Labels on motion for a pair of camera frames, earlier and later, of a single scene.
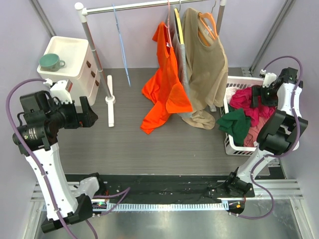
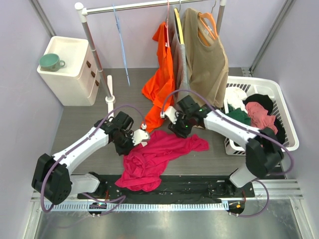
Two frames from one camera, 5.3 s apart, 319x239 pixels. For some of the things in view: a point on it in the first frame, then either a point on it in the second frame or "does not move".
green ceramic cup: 51,62 does not move
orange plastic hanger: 201,38 does not move
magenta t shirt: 241,99 -> 144,163
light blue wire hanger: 121,41 does not move
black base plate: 157,188 does not move
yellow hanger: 179,25 does not move
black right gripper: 258,90 -> 178,130
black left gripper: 76,122 -> 125,150
